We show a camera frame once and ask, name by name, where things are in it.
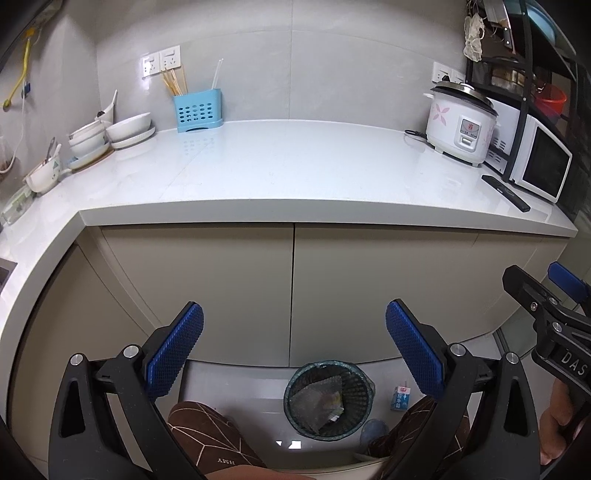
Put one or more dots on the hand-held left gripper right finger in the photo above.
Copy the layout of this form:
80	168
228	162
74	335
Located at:
411	341

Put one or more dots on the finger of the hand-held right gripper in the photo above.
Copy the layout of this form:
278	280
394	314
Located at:
526	288
570	284

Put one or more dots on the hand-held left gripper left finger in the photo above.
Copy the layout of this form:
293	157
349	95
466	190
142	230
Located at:
178	341

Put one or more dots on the blue milk carton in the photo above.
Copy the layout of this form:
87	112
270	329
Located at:
400	399

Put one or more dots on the dark green mesh wastebasket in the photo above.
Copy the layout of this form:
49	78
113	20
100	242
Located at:
358	383

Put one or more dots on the person's right hand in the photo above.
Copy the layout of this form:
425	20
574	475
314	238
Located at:
554	424

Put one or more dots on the beige cabinet door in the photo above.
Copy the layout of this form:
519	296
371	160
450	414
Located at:
521	254
369	267
55	323
207	267

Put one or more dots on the blue fluffy slipper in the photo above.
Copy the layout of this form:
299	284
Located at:
374	431

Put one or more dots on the black remote control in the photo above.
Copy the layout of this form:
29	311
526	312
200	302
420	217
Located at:
505	191

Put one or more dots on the brown patterned trousers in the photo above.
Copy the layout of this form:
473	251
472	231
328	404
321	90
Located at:
207	438

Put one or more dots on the white microwave oven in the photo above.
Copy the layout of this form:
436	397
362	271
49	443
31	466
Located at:
547	161

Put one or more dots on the black metal rack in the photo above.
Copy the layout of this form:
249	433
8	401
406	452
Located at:
518	138

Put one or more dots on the white rice cooker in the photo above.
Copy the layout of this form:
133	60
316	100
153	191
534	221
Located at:
448	124

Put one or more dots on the red plastic basin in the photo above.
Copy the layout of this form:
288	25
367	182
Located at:
551	99

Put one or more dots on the plate under bowl stack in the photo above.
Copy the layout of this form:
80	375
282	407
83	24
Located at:
92	159

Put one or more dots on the white plate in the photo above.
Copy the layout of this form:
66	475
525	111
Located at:
138	142

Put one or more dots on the clear glass container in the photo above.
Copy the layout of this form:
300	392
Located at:
18	205

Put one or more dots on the pot with glass lid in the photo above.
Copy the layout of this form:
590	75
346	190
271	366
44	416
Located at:
508	78

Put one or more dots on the white cup with spoon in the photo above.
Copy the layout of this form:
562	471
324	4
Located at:
44	177

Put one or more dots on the large white bowl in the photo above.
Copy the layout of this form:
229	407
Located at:
129	128

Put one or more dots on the stack of white bowls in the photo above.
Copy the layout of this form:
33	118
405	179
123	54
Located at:
90	138

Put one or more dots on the blue chopstick holder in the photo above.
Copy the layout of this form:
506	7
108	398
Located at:
198	113

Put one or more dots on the hanging white cloth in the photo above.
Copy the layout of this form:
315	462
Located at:
473	41

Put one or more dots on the bundle of wooden chopsticks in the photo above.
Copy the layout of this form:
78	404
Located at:
175	85

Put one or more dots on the kitchen knife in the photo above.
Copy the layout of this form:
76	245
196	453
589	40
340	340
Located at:
505	32

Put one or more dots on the clear plastic straw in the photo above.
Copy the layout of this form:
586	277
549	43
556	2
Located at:
216	78

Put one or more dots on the blue plastic basin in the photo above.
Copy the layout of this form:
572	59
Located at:
545	18

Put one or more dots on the yellow hanging brush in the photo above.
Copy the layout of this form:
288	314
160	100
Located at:
18	78

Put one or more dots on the white wall socket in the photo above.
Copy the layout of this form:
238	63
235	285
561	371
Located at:
457	76
170	59
441	73
150	66

